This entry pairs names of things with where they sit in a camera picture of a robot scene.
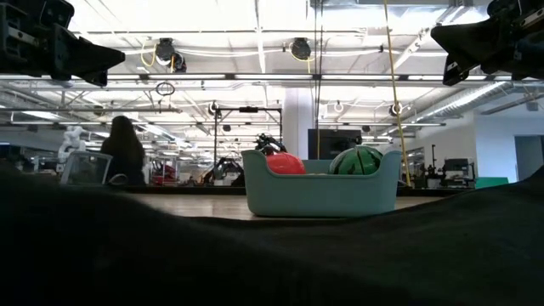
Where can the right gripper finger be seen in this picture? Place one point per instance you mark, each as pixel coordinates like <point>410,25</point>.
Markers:
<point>467,33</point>
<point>469,55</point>

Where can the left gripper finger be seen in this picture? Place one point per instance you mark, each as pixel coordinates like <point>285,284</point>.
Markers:
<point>93,64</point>
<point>93,50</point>

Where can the green toy watermelon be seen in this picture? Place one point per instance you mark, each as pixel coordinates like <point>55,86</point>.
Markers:
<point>357,161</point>

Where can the teal plastic container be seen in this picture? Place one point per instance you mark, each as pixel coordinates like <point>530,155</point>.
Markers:
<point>323,200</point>

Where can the red toy tomato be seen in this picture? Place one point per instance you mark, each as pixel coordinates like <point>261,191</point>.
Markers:
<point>285,165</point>

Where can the black background robot arm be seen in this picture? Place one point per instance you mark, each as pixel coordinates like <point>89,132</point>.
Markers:
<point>225,170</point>
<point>268,144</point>

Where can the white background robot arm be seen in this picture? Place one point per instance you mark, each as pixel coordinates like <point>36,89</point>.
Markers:
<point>70,140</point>

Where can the person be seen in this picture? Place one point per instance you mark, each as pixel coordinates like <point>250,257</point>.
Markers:
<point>123,153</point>

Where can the black monitor on stand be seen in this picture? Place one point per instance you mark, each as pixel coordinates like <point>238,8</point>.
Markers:
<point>457,165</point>

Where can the green panel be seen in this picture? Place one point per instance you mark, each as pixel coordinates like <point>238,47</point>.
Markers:
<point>491,183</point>

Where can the red machine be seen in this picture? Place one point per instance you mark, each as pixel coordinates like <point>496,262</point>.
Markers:
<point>163,174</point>

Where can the white column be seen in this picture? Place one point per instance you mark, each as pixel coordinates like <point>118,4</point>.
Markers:
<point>297,123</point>

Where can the black folded cloth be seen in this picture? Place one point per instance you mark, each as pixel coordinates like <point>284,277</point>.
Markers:
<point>272,263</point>

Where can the black metal frame stand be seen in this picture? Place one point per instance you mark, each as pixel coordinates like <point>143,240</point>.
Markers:
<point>216,127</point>

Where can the black aluminium table frame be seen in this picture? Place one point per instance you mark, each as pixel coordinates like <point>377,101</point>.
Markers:
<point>191,190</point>

